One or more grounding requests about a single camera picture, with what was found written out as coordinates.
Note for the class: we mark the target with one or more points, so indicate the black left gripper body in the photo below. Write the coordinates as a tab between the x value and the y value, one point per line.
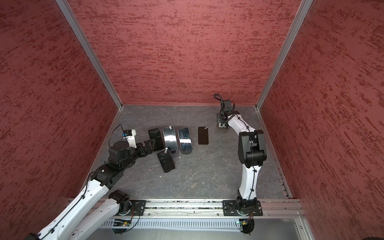
141	151

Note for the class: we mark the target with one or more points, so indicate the left circuit board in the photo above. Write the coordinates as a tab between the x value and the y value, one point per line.
118	223

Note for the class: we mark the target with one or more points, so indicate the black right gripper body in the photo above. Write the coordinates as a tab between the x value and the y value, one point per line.
220	117

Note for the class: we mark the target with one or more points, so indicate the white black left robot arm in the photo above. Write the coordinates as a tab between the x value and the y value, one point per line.
75	222

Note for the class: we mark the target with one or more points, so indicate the aluminium corner post right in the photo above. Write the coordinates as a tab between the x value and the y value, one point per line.
291	35

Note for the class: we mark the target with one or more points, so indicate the right circuit board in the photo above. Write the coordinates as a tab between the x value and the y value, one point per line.
246	226

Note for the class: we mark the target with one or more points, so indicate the aluminium corner post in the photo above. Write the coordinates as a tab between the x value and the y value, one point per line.
81	36
291	35

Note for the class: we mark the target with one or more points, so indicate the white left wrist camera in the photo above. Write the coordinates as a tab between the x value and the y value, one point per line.
129	136

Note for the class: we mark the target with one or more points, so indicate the green-edged black phone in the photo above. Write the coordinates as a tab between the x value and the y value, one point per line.
185	141

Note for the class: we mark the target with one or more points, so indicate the dark phone with sticker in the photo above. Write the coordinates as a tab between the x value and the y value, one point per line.
203	135

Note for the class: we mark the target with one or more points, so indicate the grey stand wooden base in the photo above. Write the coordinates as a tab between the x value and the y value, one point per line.
223	127

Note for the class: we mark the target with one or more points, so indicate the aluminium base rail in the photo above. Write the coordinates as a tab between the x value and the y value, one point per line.
206	214

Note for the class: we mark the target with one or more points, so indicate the circuit board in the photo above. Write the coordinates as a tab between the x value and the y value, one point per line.
118	223
246	226

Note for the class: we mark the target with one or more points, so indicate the silver-edged phone with sticker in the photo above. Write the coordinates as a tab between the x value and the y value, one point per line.
170	138

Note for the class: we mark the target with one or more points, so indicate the aluminium corner post left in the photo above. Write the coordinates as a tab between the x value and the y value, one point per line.
81	36

